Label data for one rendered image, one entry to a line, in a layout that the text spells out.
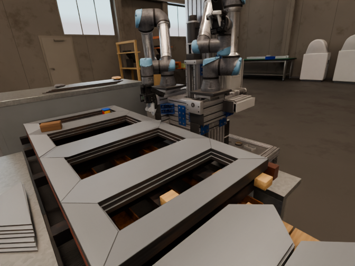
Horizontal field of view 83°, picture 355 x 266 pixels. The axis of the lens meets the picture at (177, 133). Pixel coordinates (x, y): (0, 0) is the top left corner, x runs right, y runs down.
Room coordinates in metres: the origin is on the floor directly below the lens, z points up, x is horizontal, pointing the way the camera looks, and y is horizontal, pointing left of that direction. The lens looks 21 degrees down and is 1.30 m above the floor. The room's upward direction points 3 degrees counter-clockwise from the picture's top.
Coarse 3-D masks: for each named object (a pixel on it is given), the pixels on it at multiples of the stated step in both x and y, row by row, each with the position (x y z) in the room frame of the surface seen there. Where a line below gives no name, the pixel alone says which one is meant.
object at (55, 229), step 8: (184, 176) 0.86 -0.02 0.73; (168, 184) 0.80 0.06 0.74; (136, 200) 0.69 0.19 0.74; (120, 208) 0.64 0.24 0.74; (112, 216) 0.62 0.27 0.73; (56, 224) 0.54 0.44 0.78; (64, 224) 0.54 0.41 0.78; (56, 232) 0.51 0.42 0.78; (64, 232) 0.52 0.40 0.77; (56, 240) 0.50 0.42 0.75; (64, 240) 0.51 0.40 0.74
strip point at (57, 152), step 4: (56, 148) 0.99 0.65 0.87; (52, 152) 0.94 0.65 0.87; (56, 152) 0.94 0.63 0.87; (60, 152) 0.94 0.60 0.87; (44, 156) 0.90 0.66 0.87; (48, 156) 0.90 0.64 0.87; (52, 156) 0.89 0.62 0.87; (56, 156) 0.89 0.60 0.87; (60, 156) 0.89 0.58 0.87; (64, 156) 0.89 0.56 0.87; (68, 156) 0.88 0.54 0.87
